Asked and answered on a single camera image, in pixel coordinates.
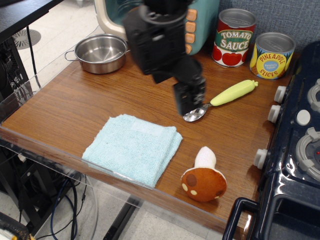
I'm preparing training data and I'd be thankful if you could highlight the teal toy microwave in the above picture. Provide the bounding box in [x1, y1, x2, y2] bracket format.
[94, 0, 220, 56]

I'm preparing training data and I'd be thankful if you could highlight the pineapple slices can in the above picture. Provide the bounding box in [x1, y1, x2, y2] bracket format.
[249, 32, 296, 80]

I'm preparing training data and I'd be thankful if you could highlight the dark blue toy stove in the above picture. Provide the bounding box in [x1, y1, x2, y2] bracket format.
[223, 41, 320, 240]

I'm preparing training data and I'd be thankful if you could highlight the yellow handled metal spoon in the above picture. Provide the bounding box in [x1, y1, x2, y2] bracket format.
[182, 79, 259, 122]

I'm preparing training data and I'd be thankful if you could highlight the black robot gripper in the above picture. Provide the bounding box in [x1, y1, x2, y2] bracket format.
[123, 7, 206, 116]

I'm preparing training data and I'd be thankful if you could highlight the clear acrylic table guard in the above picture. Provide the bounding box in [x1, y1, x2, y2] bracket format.
[0, 24, 227, 226]

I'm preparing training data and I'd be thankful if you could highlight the yellow plush object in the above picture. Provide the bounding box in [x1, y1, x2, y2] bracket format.
[0, 226, 36, 240]

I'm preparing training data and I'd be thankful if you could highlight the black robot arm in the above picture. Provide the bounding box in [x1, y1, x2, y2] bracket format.
[123, 0, 206, 115]

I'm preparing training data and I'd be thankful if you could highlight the light blue folded towel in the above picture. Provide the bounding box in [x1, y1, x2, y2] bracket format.
[82, 114, 183, 188]

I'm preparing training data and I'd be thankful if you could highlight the small steel pot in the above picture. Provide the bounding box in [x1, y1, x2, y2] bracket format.
[72, 33, 129, 75]

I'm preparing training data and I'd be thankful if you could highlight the tomato sauce can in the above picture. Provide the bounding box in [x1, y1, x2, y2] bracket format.
[212, 8, 257, 67]

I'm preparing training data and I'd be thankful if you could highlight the black side desk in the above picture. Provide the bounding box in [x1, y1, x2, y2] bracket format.
[0, 0, 62, 43]

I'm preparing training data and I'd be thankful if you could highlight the black cable under table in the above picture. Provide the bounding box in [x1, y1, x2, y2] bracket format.
[37, 174, 88, 240]

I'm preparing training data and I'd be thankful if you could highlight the blue cable under table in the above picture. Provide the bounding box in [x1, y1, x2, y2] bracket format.
[49, 178, 78, 240]

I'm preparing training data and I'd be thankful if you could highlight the plush brown mushroom toy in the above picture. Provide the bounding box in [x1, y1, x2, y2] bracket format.
[180, 146, 227, 202]

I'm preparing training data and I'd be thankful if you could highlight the black table leg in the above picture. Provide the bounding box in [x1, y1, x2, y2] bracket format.
[103, 195, 142, 240]

